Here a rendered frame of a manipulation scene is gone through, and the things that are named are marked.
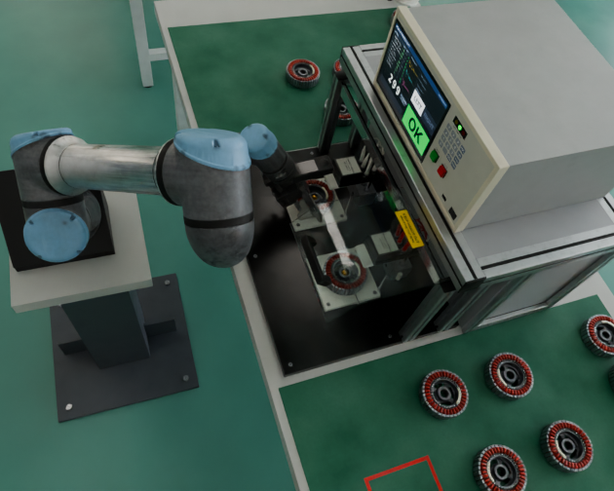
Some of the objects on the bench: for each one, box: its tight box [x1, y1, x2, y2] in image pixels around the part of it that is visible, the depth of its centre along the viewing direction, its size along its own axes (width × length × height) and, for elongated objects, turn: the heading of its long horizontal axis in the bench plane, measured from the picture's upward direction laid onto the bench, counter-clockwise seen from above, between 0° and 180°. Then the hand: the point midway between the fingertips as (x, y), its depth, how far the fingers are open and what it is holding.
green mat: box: [168, 7, 409, 151], centre depth 179 cm, size 94×61×1 cm, turn 104°
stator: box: [484, 353, 534, 400], centre depth 129 cm, size 11×11×4 cm
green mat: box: [279, 294, 614, 491], centre depth 121 cm, size 94×61×1 cm, turn 104°
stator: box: [418, 369, 469, 420], centre depth 124 cm, size 11×11×4 cm
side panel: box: [459, 248, 614, 333], centre depth 126 cm, size 28×3×32 cm, turn 104°
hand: (315, 199), depth 145 cm, fingers open, 14 cm apart
